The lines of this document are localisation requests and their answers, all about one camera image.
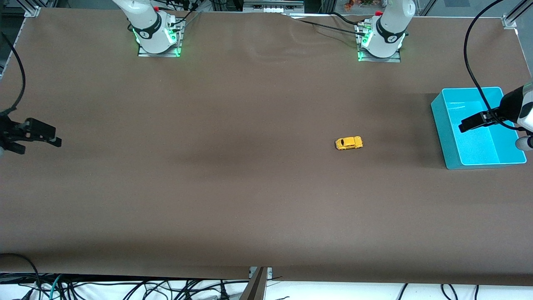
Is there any short black table cable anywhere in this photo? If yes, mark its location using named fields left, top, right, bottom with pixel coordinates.
left=331, top=12, right=367, bottom=26

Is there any cyan plastic storage bin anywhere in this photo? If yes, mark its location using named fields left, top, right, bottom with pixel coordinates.
left=431, top=87, right=527, bottom=170

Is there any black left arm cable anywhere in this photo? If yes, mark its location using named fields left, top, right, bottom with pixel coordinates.
left=463, top=0, right=527, bottom=132

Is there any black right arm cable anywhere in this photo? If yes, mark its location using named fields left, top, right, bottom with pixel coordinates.
left=0, top=32, right=27, bottom=115

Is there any yellow beetle toy car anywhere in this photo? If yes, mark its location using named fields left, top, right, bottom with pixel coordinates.
left=335, top=136, right=364, bottom=151

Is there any grey table leg post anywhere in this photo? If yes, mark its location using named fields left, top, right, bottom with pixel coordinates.
left=239, top=267, right=273, bottom=300

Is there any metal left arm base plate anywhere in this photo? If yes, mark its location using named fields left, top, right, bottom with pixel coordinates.
left=357, top=23, right=401, bottom=63

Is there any white power strip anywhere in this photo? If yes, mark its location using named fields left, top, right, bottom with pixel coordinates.
left=244, top=0, right=304, bottom=13

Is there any black looped floor cable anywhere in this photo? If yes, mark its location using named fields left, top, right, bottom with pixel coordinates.
left=0, top=253, right=42, bottom=300

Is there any brown table cover sheet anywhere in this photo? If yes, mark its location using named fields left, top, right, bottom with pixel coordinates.
left=0, top=8, right=533, bottom=287

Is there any long black table cable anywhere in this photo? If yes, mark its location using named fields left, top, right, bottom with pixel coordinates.
left=287, top=15, right=367, bottom=36

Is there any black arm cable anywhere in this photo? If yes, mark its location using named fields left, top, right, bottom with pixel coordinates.
left=463, top=0, right=527, bottom=132
left=0, top=32, right=27, bottom=115

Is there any teal floor cable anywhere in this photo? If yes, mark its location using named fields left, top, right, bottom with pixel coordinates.
left=49, top=274, right=63, bottom=300

